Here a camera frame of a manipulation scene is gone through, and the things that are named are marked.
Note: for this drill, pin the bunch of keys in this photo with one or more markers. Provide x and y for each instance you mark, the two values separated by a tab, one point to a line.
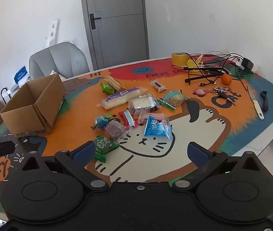
223	92

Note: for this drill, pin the brown cardboard box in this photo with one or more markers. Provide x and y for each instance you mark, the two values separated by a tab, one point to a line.
28	116

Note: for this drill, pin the black power adapter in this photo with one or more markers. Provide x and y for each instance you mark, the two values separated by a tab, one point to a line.
247	63
254	67

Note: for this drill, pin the black metal rack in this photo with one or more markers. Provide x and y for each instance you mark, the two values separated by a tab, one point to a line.
6	93

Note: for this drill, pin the orange fruit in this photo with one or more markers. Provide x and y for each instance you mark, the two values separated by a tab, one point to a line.
226	79

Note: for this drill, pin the thin green stick packet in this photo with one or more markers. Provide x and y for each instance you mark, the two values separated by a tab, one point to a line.
166	104

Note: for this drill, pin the green snack packet white print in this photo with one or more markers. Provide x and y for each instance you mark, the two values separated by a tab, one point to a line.
104	146

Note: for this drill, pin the purple white bread packet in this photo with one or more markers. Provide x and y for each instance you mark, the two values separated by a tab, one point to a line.
122	97

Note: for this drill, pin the black folding stand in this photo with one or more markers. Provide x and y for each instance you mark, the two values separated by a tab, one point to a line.
199	78

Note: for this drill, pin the grey upholstered chair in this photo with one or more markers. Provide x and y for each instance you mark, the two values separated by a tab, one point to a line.
59	57

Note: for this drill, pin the blue green snack packet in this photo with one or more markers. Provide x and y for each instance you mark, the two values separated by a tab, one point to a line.
101	121

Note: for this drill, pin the blue triangular snack packet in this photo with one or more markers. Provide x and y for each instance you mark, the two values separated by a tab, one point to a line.
157	127

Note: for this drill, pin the wafer biscuit packet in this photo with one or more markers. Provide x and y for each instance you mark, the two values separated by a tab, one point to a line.
113	82

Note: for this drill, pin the small brown cake packet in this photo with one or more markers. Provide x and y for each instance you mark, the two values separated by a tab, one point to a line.
157	85

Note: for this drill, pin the purple cake packet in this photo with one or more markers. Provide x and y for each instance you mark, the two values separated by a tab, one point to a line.
114	130

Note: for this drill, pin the round rice cracker packet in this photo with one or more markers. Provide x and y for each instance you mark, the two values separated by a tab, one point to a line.
175	98

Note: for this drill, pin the yellow tape roll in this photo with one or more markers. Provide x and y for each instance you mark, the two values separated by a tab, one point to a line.
178	59

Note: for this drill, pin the grey door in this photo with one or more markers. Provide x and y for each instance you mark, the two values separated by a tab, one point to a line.
119	16

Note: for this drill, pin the black peeler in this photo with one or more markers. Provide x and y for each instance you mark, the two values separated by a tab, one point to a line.
265	101

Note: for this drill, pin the dotted white pillow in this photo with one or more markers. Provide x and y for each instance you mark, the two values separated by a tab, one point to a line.
56	74

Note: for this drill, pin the small green candy packet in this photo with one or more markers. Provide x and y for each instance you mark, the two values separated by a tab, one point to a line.
107	88

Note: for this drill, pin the pink clear snack packet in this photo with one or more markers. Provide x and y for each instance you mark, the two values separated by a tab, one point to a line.
151	116

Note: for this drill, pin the blue plastic bag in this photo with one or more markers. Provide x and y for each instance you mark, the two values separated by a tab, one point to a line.
20	74

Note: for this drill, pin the cat printed table mat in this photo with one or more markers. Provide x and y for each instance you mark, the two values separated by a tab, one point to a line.
199	130

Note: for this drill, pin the white black sandwich packet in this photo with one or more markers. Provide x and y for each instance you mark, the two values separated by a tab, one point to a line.
142	103

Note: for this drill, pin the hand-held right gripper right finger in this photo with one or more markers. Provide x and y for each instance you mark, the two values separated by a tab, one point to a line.
197	155

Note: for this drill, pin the white board with round holes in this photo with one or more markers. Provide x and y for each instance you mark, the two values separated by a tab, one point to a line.
52	32

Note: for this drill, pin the red white snack packet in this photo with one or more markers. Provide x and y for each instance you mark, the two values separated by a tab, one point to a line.
128	118

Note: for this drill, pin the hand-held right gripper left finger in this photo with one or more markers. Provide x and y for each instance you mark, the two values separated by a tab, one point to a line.
86	152

